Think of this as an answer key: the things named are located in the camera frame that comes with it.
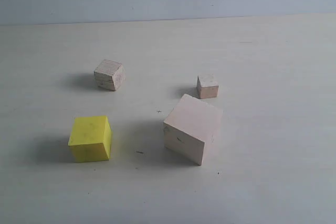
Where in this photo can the large pale wooden cube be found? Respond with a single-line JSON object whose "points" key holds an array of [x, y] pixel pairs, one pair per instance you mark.
{"points": [[192, 127]]}

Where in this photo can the medium plywood cube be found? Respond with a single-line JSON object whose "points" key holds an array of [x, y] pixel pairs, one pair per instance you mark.
{"points": [[109, 75]]}

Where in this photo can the yellow cube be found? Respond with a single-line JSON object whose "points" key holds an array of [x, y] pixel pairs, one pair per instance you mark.
{"points": [[91, 139]]}

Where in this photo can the small pale wooden cube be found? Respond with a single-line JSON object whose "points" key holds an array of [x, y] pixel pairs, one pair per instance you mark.
{"points": [[207, 86]]}

